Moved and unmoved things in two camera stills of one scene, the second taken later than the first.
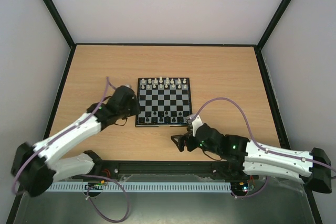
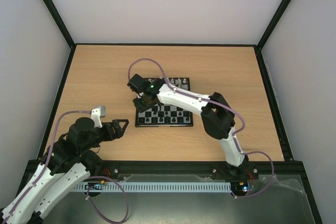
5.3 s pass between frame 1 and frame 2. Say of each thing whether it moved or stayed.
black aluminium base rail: stayed
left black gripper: moved
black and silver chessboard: stayed
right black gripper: moved
